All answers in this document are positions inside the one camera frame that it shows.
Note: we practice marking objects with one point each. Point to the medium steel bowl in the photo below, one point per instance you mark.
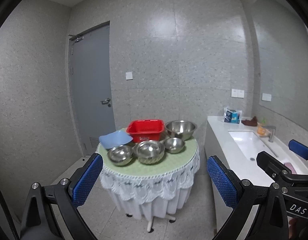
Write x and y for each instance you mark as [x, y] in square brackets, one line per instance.
[149, 152]

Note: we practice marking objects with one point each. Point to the blue tissue pack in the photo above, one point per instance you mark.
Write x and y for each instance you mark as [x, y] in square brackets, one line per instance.
[231, 115]

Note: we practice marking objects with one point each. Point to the red plastic basin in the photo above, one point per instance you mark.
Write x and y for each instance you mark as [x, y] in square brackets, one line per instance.
[144, 130]

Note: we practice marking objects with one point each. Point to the door closer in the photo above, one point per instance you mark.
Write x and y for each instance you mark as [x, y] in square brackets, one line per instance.
[75, 38]

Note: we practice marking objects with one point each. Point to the white double wall socket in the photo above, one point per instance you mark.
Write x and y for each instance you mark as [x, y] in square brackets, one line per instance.
[237, 93]

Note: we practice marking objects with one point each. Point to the round table green cloth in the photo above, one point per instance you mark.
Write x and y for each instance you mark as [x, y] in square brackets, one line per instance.
[152, 191]

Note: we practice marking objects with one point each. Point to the white wall switch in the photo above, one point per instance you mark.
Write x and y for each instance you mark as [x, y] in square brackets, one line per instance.
[129, 76]

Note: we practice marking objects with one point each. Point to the blue plastic plate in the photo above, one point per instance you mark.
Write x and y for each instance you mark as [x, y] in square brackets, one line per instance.
[114, 139]

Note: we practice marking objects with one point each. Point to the steel faucet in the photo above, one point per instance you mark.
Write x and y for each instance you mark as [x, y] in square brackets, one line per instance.
[270, 132]

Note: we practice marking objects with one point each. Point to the brown cloth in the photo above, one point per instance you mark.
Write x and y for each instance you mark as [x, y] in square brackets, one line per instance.
[253, 122]

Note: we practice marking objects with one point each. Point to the grey door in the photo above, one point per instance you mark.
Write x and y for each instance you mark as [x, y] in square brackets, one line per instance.
[89, 74]

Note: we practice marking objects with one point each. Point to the orange cup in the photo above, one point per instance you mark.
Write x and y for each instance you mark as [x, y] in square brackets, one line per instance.
[261, 130]

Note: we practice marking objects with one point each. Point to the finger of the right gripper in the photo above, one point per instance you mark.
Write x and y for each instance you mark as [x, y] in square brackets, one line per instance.
[294, 185]
[298, 148]

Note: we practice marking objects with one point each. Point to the door handle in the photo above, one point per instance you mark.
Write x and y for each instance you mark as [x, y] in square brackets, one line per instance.
[106, 102]

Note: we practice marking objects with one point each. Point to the white sink counter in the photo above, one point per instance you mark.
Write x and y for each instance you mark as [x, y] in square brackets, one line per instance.
[237, 146]

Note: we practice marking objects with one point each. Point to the right hand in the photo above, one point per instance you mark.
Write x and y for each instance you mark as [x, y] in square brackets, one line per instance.
[293, 232]

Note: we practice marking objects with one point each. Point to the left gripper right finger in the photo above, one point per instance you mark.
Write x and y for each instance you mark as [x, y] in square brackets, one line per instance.
[270, 221]

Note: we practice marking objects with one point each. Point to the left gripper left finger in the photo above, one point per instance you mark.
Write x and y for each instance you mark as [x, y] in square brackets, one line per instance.
[39, 221]

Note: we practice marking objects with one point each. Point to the pink soap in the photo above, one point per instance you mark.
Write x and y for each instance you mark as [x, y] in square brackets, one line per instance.
[290, 166]

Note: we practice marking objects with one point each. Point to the wall mirror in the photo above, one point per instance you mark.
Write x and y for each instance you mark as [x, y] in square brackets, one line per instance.
[282, 39]

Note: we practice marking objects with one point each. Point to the large steel bowl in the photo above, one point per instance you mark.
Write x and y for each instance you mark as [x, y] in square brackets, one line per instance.
[181, 129]

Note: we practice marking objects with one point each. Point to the small steel bowl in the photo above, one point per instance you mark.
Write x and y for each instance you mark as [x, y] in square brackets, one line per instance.
[120, 155]
[174, 145]

